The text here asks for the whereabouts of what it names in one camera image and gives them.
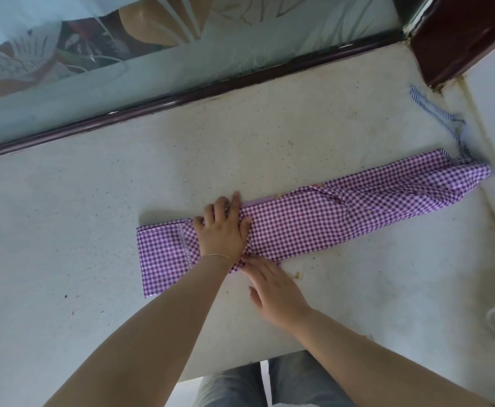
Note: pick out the dark window frame rail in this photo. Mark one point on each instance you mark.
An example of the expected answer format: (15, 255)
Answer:
(188, 99)

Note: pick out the person's left middle finger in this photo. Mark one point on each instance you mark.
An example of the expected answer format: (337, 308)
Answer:
(220, 208)

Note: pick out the person's left forearm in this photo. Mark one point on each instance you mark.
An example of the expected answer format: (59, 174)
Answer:
(145, 330)

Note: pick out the person's right hand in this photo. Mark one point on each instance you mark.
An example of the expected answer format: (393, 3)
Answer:
(279, 294)

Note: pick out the person's left hand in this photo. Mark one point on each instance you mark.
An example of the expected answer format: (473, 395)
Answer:
(222, 235)

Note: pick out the person's left thumb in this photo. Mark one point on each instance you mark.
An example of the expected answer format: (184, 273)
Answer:
(246, 233)

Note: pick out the purple checked apron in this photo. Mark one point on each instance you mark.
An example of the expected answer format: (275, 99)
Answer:
(315, 211)

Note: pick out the person's right thumb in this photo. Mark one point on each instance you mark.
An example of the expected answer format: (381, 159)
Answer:
(256, 298)

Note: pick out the person's grey jeans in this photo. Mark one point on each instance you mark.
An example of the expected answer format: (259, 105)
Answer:
(307, 383)

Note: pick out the person's right forearm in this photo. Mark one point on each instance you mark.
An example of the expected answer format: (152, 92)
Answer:
(379, 364)

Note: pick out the dark red wooden door frame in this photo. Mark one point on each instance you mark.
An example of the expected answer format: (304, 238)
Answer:
(459, 33)

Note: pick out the person's left little finger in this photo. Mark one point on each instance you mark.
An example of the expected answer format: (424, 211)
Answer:
(198, 225)

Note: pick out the frosted patterned glass panel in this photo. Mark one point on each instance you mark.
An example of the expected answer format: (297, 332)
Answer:
(145, 50)

